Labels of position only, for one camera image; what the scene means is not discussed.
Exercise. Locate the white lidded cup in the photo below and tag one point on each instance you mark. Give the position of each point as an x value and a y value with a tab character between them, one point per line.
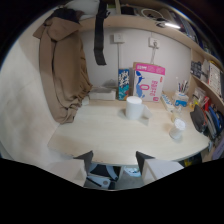
177	129

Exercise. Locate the blue printed box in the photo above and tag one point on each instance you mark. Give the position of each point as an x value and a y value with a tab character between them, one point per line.
124	84

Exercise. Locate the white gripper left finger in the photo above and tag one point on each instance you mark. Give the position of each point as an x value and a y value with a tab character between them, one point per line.
71	170

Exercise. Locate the wooden shelf unit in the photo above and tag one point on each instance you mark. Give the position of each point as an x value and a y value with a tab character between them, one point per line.
203	80

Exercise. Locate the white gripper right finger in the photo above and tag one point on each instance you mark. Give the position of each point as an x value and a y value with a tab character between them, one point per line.
156	168

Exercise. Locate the black bag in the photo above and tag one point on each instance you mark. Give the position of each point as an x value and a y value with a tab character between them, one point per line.
198	118

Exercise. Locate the white light bar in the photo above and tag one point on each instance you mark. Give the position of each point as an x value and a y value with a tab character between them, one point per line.
172	25

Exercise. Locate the pink and white carton box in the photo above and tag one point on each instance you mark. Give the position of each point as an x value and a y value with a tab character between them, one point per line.
149	82

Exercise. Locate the white power strip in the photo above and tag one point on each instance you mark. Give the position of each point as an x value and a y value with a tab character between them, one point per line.
167	102

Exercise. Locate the white tissue paper roll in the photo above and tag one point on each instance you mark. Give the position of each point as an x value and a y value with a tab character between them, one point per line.
134	107

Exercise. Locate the white wall outlet with plug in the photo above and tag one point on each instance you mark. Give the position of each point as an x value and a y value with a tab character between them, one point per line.
154	43

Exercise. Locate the brown hanging coat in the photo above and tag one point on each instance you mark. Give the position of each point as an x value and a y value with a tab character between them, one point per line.
61	66

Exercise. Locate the white tissue box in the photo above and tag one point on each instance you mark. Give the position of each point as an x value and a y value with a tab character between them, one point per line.
102	93

